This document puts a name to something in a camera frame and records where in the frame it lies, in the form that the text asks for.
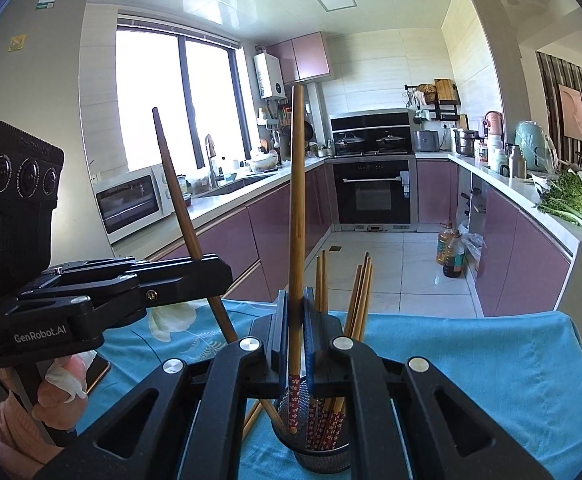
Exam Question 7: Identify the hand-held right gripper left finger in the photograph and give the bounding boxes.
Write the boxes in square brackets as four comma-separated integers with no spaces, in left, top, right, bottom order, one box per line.
[36,290,292,480]

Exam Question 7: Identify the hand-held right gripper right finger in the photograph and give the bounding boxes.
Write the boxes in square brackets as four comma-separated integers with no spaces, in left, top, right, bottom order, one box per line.
[303,290,554,480]

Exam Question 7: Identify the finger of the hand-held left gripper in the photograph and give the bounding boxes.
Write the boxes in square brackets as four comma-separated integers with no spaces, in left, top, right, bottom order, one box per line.
[41,258,139,283]
[18,257,233,335]

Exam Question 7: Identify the bundle of wooden chopsticks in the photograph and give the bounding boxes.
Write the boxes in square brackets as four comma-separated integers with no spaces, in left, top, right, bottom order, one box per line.
[301,250,374,453]

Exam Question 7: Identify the black mesh utensil holder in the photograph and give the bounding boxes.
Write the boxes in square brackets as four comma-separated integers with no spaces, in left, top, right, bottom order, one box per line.
[271,390,354,473]

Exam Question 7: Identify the person's left hand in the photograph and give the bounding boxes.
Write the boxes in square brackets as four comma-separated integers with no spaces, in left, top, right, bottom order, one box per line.
[36,350,97,433]

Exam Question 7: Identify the white microwave oven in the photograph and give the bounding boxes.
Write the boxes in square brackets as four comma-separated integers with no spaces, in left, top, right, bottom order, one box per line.
[94,164,169,246]

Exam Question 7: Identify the purple kitchen base cabinets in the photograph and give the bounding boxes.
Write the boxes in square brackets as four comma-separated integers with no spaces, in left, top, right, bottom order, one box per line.
[416,152,582,318]
[111,157,333,306]

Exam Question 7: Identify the dark smartphone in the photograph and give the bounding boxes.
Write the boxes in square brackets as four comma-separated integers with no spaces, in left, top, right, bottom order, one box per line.
[84,355,112,396]

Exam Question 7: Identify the grey refrigerator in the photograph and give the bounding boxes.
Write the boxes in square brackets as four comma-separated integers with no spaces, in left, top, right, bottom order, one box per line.
[0,0,92,271]

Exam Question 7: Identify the kitchen sink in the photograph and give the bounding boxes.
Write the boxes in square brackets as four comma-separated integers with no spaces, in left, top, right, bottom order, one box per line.
[198,172,272,198]

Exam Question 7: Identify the steel kitchen faucet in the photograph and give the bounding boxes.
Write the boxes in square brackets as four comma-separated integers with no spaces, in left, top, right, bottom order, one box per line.
[204,134,222,188]

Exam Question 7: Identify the bowl on counter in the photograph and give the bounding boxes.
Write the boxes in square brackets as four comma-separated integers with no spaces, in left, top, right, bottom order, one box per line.
[248,152,278,172]

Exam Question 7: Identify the blue floral tablecloth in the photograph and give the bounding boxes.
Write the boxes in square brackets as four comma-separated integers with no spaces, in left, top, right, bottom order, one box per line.
[71,297,582,480]

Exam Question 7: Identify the built-in black oven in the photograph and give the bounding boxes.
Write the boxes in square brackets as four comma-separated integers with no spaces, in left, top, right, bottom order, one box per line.
[332,157,417,233]

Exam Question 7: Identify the dark liquid bottle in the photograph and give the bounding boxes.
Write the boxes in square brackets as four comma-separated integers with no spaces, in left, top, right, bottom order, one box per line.
[443,230,466,278]

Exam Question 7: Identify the yellow oil bottle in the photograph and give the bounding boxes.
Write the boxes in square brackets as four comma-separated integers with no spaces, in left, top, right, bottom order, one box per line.
[437,222,459,266]

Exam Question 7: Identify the kitchen window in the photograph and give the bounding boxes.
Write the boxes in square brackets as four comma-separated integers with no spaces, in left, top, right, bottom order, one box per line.
[116,17,252,171]

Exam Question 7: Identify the clear plastic bag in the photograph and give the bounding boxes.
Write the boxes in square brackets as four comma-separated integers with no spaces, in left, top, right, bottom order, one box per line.
[458,232,486,271]

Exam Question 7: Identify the lidded cooking pot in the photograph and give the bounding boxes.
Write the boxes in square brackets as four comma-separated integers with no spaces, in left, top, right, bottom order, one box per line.
[375,133,409,152]
[334,132,367,154]

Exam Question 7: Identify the black integrated cooker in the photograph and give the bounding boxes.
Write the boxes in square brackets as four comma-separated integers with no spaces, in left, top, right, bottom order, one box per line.
[330,110,414,158]

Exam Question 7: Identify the silver countertop appliance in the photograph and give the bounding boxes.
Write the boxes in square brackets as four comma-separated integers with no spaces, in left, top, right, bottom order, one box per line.
[413,130,442,153]

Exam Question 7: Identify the steel stock pot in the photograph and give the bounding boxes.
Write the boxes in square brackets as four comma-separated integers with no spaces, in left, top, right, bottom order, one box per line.
[453,128,479,157]

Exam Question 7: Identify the white container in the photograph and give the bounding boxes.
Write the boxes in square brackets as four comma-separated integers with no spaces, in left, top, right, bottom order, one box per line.
[488,135,509,171]

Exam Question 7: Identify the steel thermos bottle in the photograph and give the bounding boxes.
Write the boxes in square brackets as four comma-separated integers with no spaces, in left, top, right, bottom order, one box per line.
[508,146,528,179]

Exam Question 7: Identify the green leafy vegetables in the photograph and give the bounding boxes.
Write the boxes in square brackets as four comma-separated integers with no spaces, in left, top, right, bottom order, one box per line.
[536,170,582,236]

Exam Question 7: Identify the teal appliance with clear dome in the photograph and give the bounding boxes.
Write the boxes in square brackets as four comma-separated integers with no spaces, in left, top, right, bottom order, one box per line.
[515,120,559,173]

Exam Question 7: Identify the dark slatted screen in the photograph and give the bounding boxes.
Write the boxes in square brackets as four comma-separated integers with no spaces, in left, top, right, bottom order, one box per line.
[536,50,582,171]

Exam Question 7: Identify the white wall water heater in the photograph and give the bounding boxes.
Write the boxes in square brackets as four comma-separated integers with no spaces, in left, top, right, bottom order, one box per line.
[253,52,287,100]

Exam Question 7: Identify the purple wall cabinet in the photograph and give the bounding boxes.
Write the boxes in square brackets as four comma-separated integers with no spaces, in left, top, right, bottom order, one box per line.
[266,31,332,86]

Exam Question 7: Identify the wall rack with cutting boards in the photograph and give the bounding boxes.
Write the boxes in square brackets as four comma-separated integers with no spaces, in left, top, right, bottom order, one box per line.
[405,78,462,122]

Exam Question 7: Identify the framed wall picture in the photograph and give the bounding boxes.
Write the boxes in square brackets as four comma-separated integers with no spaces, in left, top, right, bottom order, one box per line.
[558,84,582,141]

